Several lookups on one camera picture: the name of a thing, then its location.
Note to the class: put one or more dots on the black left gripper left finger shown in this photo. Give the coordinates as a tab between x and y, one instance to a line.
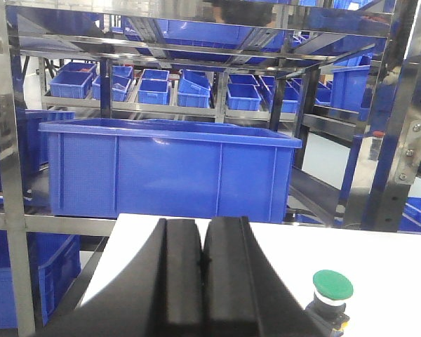
159	293

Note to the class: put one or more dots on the steel shelving rack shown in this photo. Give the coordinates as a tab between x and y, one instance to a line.
193	34

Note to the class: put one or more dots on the large blue plastic bin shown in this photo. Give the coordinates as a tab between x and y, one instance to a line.
101	168

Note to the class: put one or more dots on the green mushroom push button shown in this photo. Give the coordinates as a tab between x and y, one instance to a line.
327	310

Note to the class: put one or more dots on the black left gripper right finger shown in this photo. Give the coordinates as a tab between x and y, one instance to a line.
243	295

